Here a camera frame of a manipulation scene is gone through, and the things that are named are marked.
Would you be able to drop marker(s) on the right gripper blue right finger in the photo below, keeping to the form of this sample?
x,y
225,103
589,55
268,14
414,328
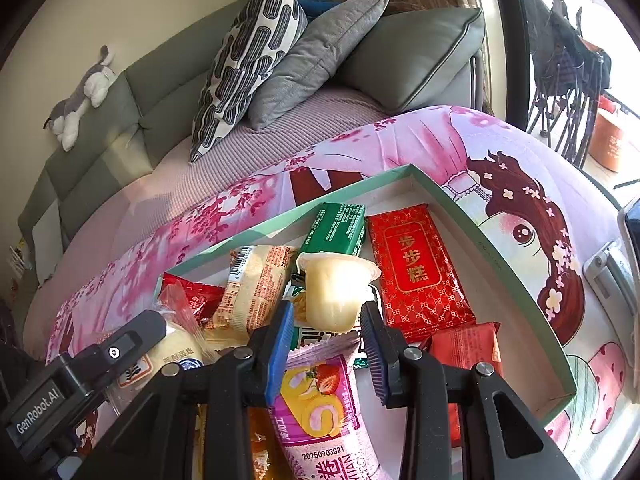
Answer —
x,y
383,346

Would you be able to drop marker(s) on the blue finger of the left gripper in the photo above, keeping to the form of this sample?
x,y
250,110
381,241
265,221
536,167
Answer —
x,y
130,339

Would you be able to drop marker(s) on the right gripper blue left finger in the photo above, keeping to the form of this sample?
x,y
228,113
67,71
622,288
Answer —
x,y
277,344

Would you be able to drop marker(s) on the white green cracker packet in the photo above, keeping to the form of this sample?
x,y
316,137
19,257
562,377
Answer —
x,y
303,333

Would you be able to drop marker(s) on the large red gold snack packet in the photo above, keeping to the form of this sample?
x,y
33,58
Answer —
x,y
421,291

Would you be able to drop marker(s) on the pink swiss roll packet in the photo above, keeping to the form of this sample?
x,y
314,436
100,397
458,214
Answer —
x,y
317,414

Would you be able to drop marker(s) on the clear round bun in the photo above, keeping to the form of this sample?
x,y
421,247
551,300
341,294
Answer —
x,y
183,344

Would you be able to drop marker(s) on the yellow jelly cup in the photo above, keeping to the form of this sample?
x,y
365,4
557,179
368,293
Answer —
x,y
336,286

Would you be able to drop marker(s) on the orange cream bread packet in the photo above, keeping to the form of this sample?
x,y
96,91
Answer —
x,y
257,278

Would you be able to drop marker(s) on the dark red snack packet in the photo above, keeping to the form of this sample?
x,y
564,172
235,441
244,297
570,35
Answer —
x,y
464,346

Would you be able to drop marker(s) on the small red candy packet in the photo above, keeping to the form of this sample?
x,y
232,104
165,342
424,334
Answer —
x,y
204,299

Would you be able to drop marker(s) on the yellow orange snack packet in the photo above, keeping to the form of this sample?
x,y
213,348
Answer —
x,y
268,459

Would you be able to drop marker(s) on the dark green snack packet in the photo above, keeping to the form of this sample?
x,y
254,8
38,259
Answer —
x,y
338,228

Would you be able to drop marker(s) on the light grey small pillow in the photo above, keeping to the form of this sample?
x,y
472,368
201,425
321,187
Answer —
x,y
48,243

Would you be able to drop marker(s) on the pink sofa cover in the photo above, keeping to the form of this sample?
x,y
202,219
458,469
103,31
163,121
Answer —
x,y
176,184

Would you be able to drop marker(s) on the pink cartoon print blanket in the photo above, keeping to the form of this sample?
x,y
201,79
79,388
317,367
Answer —
x,y
542,215

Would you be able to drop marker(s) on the grey white plush cat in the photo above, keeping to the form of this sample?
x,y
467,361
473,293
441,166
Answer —
x,y
92,90

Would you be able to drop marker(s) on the grey sofa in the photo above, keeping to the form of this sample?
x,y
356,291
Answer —
x,y
403,61

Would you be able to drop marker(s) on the grey cushion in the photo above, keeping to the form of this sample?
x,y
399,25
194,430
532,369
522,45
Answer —
x,y
325,44

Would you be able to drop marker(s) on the black white patterned pillow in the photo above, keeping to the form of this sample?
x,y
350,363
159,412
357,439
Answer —
x,y
245,65

